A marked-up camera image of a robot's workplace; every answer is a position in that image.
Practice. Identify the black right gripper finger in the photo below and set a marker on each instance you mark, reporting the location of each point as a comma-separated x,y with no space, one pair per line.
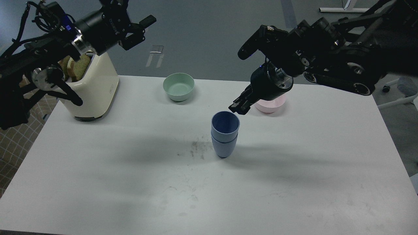
243,105
247,93

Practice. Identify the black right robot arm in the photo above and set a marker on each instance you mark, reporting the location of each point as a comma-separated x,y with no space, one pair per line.
351,54

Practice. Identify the green bowl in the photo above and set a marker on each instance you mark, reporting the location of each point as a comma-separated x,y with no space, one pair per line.
179,87

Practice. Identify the left toast slice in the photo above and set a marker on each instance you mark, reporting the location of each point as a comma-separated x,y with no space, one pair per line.
64,66

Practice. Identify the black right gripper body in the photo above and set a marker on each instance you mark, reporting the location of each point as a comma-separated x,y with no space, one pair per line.
268,82

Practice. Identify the toast slice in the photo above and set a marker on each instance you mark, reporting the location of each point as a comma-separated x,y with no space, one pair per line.
77,69
64,66

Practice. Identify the white office chair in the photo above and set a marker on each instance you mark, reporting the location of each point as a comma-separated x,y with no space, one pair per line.
406,87

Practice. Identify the beige checkered cloth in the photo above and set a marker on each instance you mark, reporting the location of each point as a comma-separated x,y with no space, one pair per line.
17,141

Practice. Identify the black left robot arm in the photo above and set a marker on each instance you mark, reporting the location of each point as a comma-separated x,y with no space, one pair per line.
47,35

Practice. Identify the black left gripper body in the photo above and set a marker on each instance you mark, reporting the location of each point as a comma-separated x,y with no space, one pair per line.
104,28

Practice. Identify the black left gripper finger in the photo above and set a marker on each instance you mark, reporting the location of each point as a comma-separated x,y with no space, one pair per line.
114,3
135,33

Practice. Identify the right toast slice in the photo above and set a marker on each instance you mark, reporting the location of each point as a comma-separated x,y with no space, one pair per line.
77,69

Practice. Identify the cream white toaster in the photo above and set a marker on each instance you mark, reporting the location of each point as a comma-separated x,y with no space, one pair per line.
97,89

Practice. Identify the blue cup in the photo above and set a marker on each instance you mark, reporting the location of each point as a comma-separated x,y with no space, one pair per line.
223,145
224,126

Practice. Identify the pink bowl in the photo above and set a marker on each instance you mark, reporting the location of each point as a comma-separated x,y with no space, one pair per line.
271,106

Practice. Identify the white desk foot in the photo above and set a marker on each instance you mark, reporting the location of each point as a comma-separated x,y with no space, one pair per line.
348,6

